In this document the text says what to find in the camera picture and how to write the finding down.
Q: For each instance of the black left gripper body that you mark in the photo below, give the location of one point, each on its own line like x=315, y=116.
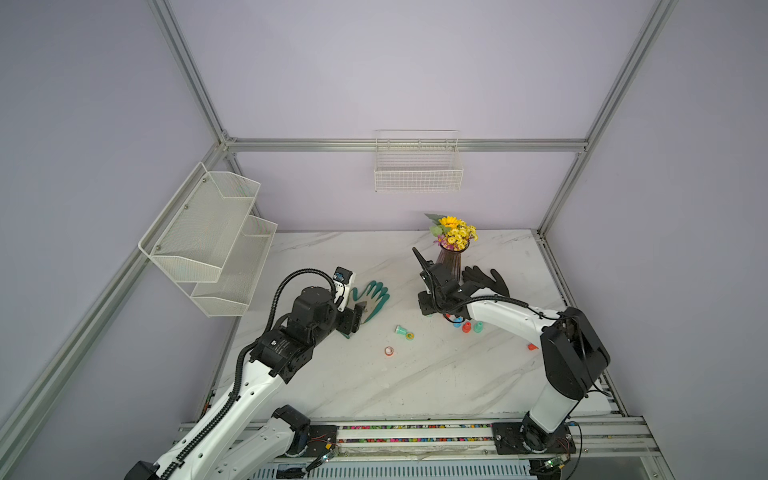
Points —
x=341, y=322

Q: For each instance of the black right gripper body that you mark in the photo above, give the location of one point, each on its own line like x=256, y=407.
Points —
x=430, y=303

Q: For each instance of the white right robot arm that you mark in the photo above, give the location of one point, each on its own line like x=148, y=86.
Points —
x=573, y=355

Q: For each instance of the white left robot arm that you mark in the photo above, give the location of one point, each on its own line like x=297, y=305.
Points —
x=212, y=449

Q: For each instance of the green grey work glove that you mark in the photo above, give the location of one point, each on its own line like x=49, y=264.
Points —
x=372, y=297

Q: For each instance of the black yellow work glove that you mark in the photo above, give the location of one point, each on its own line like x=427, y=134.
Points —
x=491, y=280

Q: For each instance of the dark glass flower vase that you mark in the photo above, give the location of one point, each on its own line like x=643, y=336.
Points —
x=452, y=260

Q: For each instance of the yellow artificial flower bouquet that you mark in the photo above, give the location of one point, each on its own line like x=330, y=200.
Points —
x=451, y=233

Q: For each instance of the white two-tier mesh shelf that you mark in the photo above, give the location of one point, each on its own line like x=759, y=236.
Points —
x=209, y=242

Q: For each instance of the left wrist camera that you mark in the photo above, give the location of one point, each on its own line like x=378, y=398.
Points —
x=343, y=282

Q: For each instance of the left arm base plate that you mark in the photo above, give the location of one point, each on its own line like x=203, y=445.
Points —
x=316, y=441

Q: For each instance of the white wire wall basket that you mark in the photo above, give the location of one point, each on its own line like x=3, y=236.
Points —
x=422, y=161

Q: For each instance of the aluminium front rail frame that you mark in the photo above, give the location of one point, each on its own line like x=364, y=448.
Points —
x=599, y=436

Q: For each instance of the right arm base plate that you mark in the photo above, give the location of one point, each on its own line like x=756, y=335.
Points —
x=519, y=438

